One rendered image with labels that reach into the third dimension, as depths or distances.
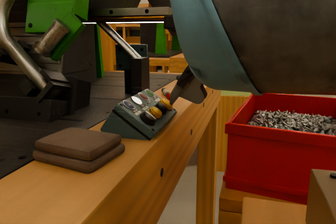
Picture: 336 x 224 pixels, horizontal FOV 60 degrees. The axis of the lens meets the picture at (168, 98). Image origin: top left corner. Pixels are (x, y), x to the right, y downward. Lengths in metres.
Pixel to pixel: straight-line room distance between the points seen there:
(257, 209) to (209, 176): 1.11
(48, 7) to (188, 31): 0.54
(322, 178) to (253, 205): 0.10
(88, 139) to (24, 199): 0.11
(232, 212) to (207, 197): 1.04
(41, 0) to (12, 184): 0.44
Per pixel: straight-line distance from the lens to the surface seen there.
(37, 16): 0.71
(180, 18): 0.18
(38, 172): 0.40
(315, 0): 0.18
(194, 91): 0.54
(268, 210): 0.41
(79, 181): 0.36
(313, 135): 0.49
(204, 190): 1.55
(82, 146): 0.38
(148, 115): 0.47
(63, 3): 0.68
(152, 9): 0.72
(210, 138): 1.43
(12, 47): 0.69
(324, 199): 0.32
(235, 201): 0.52
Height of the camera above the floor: 1.06
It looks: 12 degrees down
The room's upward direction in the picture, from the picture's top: straight up
